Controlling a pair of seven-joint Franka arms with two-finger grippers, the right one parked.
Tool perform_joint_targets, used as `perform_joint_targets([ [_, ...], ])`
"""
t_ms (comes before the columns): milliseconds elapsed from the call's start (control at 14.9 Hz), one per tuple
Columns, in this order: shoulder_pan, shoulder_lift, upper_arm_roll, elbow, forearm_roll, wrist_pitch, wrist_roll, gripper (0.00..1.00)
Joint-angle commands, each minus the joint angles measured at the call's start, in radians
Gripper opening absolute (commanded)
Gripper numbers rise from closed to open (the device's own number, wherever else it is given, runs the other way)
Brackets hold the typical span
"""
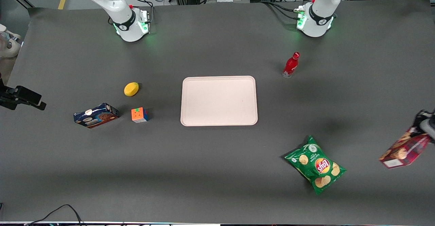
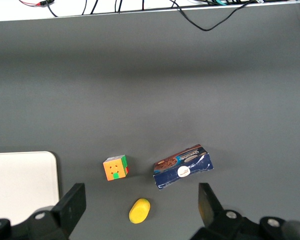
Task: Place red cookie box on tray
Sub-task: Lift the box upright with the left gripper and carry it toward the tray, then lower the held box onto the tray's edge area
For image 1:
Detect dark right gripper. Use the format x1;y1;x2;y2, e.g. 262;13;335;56
0;79;47;111

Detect red cookie box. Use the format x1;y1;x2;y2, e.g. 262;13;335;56
379;125;432;170

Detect blue cookie box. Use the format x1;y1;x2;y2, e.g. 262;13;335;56
73;103;120;129

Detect pale pink plastic tray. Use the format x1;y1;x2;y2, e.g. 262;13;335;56
180;76;258;127

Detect beige rounded object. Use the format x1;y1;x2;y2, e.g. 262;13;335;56
0;23;22;59

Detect yellow lemon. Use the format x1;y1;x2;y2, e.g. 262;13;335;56
124;82;139;97

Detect colourful puzzle cube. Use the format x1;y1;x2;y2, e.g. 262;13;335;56
131;107;149;123

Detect green chips bag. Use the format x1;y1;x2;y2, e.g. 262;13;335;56
284;135;347;196

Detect red drink bottle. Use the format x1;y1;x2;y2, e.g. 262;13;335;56
282;52;300;79

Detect thin black cable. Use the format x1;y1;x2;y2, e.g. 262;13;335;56
24;204;84;226

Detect black right arm base cables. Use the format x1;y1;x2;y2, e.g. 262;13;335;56
127;0;155;16

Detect black arm base cables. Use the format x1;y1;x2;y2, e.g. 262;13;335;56
127;0;155;16
260;0;301;20

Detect black left arm base cables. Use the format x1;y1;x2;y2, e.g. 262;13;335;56
260;0;301;20

